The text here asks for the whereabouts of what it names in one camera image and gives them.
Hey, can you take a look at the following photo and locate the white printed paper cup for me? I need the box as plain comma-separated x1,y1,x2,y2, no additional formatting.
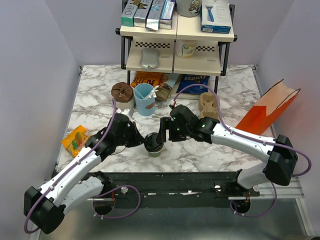
175,39,197,59

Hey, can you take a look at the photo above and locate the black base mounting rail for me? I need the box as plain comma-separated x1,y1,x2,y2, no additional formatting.
79,171,276,210

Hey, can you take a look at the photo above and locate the orange paper gift bag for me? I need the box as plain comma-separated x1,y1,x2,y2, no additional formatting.
236,80,301,135

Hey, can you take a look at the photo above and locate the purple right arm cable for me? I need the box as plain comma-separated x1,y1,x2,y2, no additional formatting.
172,83,313,218

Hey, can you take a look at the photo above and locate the teal toothpaste box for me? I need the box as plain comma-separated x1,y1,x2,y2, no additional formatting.
121,0,141,27

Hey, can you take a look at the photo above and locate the orange snack bag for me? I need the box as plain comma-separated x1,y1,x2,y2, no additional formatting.
130,71,169,88

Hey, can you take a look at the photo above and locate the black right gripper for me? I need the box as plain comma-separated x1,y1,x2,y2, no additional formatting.
155,117,191,142

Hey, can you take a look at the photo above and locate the orange snack packet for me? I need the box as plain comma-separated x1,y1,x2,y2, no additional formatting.
61,125,90,157

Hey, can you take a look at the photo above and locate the blue razor package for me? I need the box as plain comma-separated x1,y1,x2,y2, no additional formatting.
200,0,232,34

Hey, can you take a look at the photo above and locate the black plastic cup lid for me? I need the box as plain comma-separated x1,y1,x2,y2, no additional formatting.
144,132,164,153

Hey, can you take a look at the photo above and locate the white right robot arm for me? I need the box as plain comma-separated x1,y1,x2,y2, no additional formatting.
155,105,298,196

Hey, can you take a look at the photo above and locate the blue Doritos chip bag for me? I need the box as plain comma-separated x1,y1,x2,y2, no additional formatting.
176,74,210,95

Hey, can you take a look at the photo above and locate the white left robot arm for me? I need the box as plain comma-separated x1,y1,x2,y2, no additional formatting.
23,113,144,234

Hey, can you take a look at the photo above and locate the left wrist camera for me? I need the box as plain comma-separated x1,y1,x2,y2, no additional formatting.
116,108,134,117

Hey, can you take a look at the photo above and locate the purple white toothpaste box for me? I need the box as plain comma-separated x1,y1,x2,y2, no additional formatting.
159,0,176,30

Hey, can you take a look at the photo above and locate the green paper coffee cup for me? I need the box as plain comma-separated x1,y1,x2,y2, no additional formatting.
148,150,162,158

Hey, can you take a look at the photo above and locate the silver blue toothpaste box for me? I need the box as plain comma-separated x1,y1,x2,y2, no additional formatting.
146,0,165,31

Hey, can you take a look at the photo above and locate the brown and white pouch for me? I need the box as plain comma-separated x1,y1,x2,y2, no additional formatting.
111,82,135,111

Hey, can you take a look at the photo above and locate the grey cartoon mug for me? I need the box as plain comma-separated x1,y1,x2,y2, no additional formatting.
176,0,202,18

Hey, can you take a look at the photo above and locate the light blue cup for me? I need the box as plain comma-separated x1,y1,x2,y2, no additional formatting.
133,83,156,117

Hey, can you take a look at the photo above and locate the brown cardboard cup carrier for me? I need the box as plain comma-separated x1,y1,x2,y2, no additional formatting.
198,92,220,120

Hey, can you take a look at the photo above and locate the olive brown small package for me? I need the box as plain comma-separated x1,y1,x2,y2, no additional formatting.
155,84,172,101

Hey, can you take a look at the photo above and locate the cream two-tier shelf rack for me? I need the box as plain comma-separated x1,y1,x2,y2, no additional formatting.
115,12,238,91

